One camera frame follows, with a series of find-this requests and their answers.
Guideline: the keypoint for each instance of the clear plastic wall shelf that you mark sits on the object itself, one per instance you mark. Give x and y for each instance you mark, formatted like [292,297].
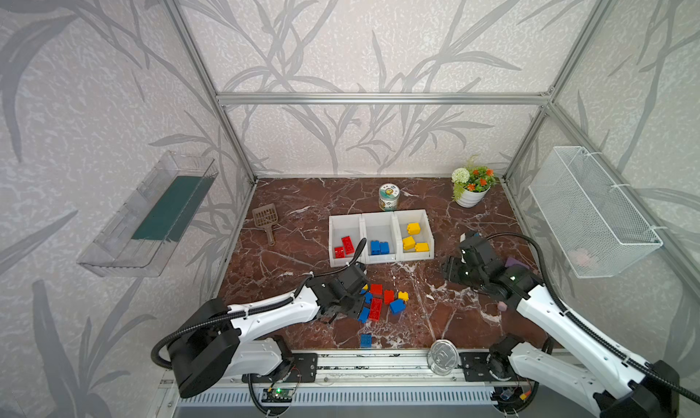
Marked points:
[141,237]

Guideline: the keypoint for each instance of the lone blue lego brick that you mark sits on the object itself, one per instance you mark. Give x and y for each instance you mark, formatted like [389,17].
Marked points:
[366,340]

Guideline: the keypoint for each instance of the brown litter scoop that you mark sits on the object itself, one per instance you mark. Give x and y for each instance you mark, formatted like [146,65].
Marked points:
[265,217]

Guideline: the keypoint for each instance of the potted artificial flower plant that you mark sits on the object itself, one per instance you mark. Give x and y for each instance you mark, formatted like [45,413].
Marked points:
[472,182]

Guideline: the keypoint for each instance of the white wire mesh basket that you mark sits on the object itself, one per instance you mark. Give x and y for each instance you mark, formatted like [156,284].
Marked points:
[596,225]

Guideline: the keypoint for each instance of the right white bin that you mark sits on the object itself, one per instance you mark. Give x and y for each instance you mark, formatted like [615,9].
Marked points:
[412,227]

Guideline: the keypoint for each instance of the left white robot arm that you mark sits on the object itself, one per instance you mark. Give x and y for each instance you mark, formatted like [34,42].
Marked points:
[222,340]

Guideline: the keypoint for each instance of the purple scoop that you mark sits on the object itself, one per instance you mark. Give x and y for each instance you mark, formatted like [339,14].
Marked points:
[511,262]

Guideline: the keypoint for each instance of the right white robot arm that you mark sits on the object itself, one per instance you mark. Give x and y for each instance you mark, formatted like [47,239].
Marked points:
[607,381]

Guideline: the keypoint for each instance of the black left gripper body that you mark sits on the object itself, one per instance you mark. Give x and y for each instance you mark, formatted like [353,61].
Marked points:
[353,292]

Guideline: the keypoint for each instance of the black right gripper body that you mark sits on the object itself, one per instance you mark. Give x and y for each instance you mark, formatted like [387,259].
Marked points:
[462,262]

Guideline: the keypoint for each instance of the long red lego brick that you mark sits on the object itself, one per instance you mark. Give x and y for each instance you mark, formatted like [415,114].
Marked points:
[375,309]
[348,245]

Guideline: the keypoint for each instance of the clear glass jar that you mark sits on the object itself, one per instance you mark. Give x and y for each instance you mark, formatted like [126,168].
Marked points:
[443,357]

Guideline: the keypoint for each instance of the middle white bin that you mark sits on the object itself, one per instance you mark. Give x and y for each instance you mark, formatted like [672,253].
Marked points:
[380,227]

